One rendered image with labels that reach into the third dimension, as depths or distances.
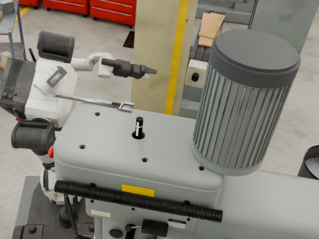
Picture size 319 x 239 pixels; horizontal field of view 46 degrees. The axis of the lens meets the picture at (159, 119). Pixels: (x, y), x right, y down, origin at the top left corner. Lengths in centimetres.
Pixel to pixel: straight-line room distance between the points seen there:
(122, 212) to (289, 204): 48
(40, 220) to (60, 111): 107
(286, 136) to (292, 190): 315
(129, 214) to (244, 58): 57
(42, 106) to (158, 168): 78
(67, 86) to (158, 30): 129
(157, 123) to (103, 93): 338
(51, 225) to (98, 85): 248
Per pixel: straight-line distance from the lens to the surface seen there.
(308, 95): 520
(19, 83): 167
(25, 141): 160
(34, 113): 163
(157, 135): 106
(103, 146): 102
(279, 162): 399
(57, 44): 172
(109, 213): 114
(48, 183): 210
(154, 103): 313
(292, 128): 450
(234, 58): 82
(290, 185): 122
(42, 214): 255
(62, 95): 119
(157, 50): 286
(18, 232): 246
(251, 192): 115
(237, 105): 85
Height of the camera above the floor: 259
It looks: 39 degrees down
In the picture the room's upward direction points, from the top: 7 degrees clockwise
